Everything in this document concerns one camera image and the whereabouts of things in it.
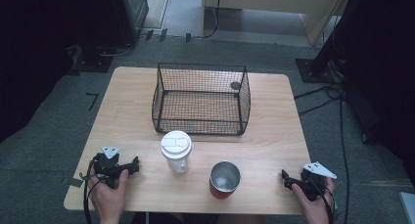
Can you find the black floor cable bundle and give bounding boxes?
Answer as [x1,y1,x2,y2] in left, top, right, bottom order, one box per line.
[293,81,351,224]

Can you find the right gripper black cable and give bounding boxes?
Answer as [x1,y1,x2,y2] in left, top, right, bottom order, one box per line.
[309,177,337,224]

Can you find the person's legs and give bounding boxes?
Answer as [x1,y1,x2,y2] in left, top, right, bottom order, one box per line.
[130,211,266,224]

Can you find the beige wooden cabinet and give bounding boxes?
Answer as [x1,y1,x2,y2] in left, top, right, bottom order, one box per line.
[201,0,354,46]

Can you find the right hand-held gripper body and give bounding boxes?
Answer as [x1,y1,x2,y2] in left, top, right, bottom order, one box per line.
[299,161,338,202]

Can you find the person's left hand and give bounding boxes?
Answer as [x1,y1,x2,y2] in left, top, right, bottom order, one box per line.
[87,166,130,216]

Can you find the white flat object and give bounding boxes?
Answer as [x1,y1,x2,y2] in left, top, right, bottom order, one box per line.
[398,191,415,224]

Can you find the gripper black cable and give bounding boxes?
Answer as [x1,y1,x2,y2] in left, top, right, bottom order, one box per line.
[79,155,103,224]
[309,177,337,224]

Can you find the red metal cup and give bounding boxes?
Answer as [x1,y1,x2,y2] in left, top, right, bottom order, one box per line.
[208,160,242,200]

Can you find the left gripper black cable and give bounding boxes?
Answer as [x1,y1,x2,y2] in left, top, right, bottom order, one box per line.
[79,155,103,224]

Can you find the dark curtain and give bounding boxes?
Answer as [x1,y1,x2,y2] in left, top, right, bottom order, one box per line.
[317,0,415,186]
[0,0,114,144]

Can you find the black equipment cabinet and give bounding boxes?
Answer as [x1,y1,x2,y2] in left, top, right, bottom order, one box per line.
[109,0,150,46]

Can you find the grey tape piece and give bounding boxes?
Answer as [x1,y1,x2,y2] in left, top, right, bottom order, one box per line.
[67,177,84,189]

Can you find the clear cup with white lid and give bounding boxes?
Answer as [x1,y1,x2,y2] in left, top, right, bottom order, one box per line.
[160,130,194,175]

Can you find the black hanging cable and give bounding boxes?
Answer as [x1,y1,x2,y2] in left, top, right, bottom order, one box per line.
[192,0,223,40]

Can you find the black wire mesh basket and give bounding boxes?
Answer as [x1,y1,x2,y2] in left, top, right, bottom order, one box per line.
[151,62,252,136]

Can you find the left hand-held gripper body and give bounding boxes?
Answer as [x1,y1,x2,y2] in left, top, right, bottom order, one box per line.
[94,145,123,190]

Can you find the person's right hand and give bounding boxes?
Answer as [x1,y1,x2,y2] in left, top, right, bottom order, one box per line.
[291,177,336,219]

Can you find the black stand base plate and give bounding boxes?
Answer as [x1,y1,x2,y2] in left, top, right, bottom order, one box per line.
[69,43,115,74]
[295,57,346,85]

